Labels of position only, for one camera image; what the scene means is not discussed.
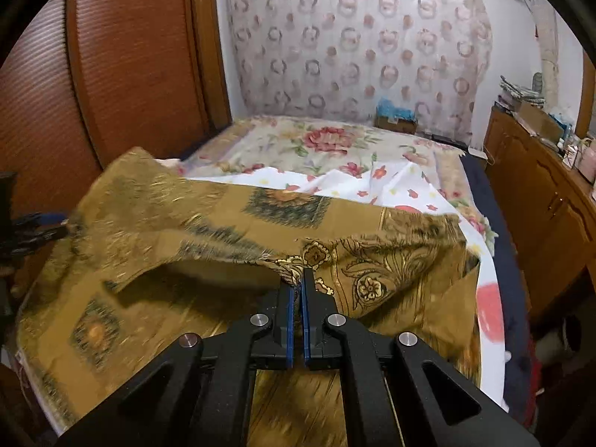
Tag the beige tied curtain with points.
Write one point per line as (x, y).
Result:
(547, 46)

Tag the stack of folded cloths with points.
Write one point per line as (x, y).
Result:
(517, 91)

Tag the navy blue bed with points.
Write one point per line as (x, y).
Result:
(498, 242)

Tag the wooden cabinet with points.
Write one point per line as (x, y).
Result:
(535, 195)

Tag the circle patterned sheer curtain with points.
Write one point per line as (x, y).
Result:
(354, 32)

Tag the wooden louvered wardrobe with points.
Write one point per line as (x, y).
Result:
(130, 56)

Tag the brown patterned shirt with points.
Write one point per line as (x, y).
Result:
(209, 223)

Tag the floral bedsheet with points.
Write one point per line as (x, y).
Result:
(288, 139)

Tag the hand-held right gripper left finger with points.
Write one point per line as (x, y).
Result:
(289, 330)

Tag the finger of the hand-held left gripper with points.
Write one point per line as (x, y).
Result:
(42, 232)

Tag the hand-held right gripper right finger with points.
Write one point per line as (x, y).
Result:
(307, 330)

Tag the blue plastic bag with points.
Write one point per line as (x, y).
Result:
(393, 108)

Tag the black flat box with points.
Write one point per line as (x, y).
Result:
(444, 139)

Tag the large cardboard box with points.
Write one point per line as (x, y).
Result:
(540, 121)

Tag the white flower print sheet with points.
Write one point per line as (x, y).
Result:
(409, 191)

